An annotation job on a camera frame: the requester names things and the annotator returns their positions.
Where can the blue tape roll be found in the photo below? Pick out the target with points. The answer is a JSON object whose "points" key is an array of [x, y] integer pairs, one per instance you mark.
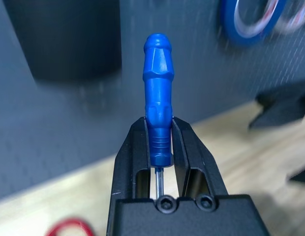
{"points": [[231, 32]]}

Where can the black plastic cup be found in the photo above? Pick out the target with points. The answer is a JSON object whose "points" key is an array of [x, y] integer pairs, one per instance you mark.
{"points": [[69, 37]]}

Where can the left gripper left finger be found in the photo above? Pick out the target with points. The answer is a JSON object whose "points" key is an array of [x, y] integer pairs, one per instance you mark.
{"points": [[129, 152]]}

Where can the blue screwdriver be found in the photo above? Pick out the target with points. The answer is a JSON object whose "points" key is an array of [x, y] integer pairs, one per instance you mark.
{"points": [[157, 86]]}

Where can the dark grey metal pegboard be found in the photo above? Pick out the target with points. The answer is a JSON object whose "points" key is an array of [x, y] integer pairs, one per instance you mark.
{"points": [[192, 61]]}

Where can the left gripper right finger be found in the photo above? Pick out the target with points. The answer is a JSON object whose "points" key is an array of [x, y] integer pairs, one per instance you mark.
{"points": [[194, 159]]}

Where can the black tool case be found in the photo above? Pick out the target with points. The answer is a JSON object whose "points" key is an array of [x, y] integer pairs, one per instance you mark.
{"points": [[280, 108]]}

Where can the white tape roll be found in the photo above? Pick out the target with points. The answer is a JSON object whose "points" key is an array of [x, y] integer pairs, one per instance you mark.
{"points": [[295, 24]]}

